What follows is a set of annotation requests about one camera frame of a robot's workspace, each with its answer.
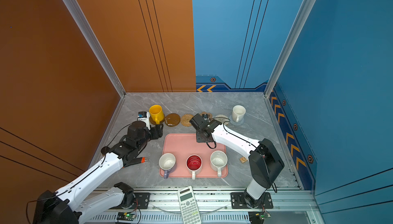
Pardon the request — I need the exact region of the pink tray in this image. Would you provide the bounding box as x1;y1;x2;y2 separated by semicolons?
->
162;134;226;178

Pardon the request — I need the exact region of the cork paw print coaster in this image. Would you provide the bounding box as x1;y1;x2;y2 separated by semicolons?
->
200;111;212;120

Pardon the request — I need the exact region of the multicolour woven round coaster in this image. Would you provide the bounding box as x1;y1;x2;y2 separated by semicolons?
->
213;115;230;124

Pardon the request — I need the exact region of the aluminium frame post left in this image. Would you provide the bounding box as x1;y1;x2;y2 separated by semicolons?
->
62;0;126;98

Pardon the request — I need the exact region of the circuit board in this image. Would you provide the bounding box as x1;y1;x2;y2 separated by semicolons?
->
248;212;271;224
116;212;137;222

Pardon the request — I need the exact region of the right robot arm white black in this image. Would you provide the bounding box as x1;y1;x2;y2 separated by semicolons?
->
190;114;285;208

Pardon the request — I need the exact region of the yellow mug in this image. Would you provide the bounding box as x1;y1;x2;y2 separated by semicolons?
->
149;105;165;125

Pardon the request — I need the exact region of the aluminium frame post right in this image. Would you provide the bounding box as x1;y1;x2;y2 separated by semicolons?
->
264;0;316;98

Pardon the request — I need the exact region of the small wooden block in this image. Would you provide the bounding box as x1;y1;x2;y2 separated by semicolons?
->
239;157;248;164

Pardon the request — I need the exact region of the white mug red inside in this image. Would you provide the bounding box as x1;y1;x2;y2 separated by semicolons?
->
186;154;203;180

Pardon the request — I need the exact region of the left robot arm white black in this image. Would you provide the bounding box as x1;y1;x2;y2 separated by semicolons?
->
32;121;163;224

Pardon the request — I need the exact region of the glossy brown wooden coaster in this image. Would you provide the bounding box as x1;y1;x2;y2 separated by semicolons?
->
164;113;181;127

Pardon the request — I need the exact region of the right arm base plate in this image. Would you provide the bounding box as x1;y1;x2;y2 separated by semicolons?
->
230;192;274;209

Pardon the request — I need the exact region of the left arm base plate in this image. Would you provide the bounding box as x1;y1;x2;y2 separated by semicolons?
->
120;192;150;210

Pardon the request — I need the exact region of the aluminium frame post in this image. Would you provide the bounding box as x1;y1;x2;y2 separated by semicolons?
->
62;0;126;98
264;0;316;98

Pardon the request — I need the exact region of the orange black utility knife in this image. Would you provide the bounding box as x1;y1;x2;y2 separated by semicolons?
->
124;157;148;168

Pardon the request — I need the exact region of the aluminium front rail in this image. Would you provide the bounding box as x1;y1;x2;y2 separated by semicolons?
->
55;188;326;224

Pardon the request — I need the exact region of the rattan woven round coaster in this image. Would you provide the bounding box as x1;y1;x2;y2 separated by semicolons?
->
180;114;193;127

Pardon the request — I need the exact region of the right circuit board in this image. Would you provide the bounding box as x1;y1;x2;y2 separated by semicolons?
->
248;212;271;224

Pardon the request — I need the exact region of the white mug purple handle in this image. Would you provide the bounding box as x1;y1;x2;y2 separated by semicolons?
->
159;153;177;179

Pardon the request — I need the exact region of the white calculator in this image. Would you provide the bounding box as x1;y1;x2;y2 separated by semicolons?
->
177;186;202;224

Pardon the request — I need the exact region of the left circuit board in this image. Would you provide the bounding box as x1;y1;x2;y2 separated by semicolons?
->
116;212;137;222

